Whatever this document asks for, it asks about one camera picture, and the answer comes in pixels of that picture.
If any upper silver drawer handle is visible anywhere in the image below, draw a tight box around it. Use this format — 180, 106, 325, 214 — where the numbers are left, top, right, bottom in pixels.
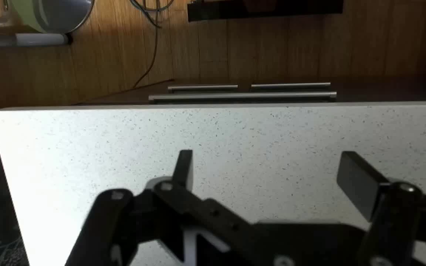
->
167, 81, 333, 91

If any black rectangular bar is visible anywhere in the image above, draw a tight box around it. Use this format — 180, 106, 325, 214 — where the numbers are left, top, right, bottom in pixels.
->
186, 0, 345, 22

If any black cable on floor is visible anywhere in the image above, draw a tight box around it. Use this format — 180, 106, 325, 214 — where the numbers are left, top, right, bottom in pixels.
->
129, 0, 176, 90

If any lower silver drawer handle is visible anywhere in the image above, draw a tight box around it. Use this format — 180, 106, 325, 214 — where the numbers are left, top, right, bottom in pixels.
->
148, 91, 337, 101

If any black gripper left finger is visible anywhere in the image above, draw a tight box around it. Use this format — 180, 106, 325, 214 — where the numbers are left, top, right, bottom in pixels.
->
65, 149, 253, 266

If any silver drawer handle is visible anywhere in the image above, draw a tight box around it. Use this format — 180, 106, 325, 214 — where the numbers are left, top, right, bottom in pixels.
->
167, 81, 333, 91
148, 91, 337, 101

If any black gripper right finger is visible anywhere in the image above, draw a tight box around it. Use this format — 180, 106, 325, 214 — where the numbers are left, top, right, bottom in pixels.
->
337, 150, 426, 266

